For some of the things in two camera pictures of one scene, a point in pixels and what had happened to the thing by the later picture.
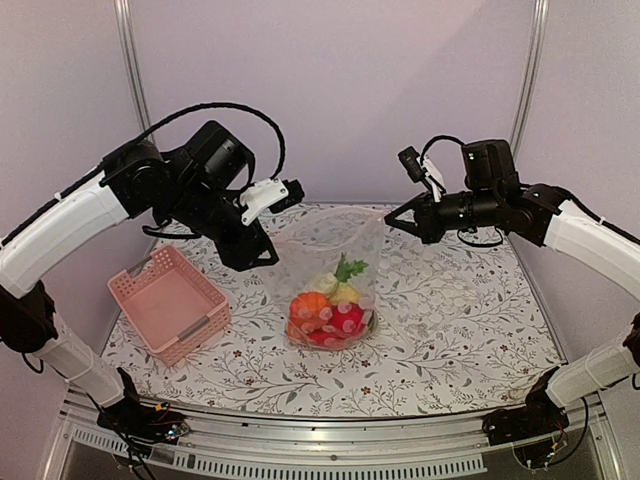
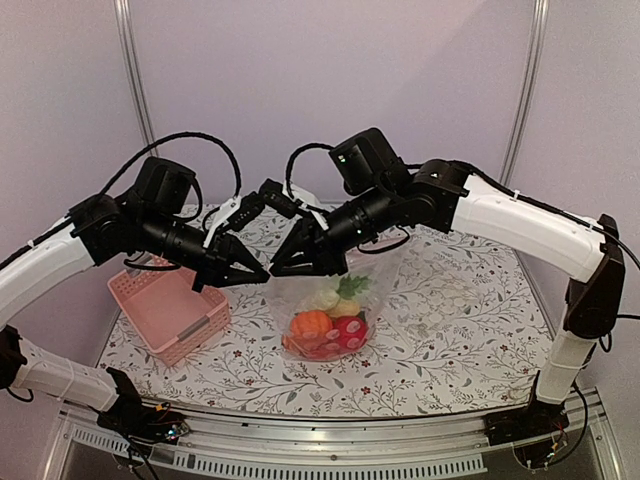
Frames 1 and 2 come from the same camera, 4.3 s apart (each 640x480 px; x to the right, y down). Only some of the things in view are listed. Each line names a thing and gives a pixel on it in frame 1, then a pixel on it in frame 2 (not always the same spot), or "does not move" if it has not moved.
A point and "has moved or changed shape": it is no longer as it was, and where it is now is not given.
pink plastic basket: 175,308 does not move
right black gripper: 428,226 to 326,260
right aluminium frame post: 533,66 does not move
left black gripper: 241,254 to 220,255
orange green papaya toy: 296,333 to 292,343
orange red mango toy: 327,339 to 316,348
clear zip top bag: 329,264 has moved or changed shape
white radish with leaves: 327,283 to 349,288
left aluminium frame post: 132,60 does not move
